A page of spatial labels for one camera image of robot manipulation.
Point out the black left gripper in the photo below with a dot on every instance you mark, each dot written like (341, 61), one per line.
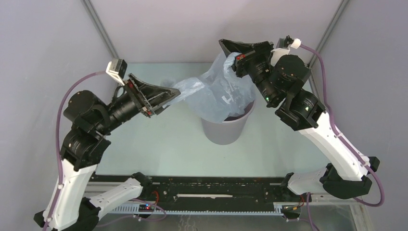
(157, 97)

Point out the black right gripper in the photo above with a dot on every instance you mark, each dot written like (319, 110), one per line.
(250, 52)

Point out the light blue plastic trash bag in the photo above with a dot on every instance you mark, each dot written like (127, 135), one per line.
(216, 94)

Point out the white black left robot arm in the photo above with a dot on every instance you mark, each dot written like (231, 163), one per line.
(83, 147)

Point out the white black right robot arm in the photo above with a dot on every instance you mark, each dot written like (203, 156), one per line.
(280, 78)

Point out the grey plastic trash bin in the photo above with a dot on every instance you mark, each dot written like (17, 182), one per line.
(229, 130)

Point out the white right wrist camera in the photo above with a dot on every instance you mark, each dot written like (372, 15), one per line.
(283, 48)

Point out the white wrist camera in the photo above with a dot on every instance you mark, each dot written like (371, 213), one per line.
(283, 48)
(116, 69)

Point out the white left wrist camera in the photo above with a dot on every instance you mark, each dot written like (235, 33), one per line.
(116, 69)

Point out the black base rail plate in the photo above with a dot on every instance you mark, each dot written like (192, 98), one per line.
(171, 192)

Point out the right corner aluminium post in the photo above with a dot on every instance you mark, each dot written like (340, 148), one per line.
(332, 24)

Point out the corner aluminium post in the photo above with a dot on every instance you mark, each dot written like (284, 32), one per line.
(98, 24)
(332, 24)

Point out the white slotted cable duct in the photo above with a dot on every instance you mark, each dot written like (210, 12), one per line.
(144, 209)

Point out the left corner aluminium post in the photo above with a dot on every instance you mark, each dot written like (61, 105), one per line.
(98, 24)

